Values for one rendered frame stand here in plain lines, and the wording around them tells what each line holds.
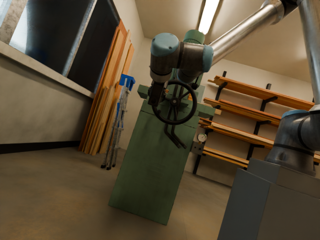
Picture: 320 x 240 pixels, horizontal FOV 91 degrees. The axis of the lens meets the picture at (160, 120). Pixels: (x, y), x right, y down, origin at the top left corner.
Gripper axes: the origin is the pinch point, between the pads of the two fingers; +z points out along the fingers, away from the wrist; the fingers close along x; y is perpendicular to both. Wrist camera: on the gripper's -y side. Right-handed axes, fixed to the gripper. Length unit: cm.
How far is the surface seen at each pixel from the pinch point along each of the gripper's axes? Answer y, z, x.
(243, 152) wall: 97, 251, -185
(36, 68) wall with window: 23, 42, 113
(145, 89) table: 24.3, 26.2, 14.4
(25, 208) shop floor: -68, 29, 48
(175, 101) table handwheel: 11.3, 10.0, -9.8
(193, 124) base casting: 11.2, 31.7, -27.7
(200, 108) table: 23.1, 27.2, -29.1
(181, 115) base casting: 14.7, 30.2, -17.4
